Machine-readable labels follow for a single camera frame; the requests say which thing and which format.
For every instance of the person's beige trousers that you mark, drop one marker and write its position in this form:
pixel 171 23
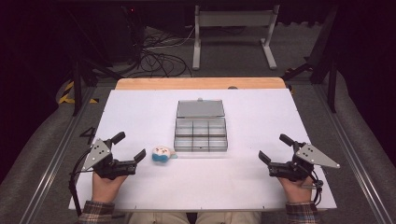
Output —
pixel 194 217

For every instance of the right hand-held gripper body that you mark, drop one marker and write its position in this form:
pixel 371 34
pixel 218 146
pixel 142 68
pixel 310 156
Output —
pixel 303 163

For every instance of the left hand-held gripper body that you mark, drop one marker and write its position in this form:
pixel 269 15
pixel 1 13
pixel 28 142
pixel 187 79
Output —
pixel 107 163

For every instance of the white metal stand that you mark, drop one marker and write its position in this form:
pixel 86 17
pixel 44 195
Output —
pixel 235 34

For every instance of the small white and blue plush toy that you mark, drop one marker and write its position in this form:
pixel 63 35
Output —
pixel 162 154

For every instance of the wooden table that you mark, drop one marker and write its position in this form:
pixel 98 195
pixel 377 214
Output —
pixel 199 83

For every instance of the person's left hand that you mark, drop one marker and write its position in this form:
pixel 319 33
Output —
pixel 106 186

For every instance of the black metal stand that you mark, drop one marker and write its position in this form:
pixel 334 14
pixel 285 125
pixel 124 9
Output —
pixel 85 77
pixel 320 65

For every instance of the white board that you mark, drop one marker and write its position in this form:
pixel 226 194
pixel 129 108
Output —
pixel 236 168

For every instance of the clear plastic compartment box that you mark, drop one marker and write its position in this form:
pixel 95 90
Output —
pixel 200 125

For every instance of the yellow and black floor tape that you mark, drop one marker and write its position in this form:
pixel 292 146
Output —
pixel 70 95

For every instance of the person's right hand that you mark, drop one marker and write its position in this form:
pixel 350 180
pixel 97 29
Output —
pixel 295 189

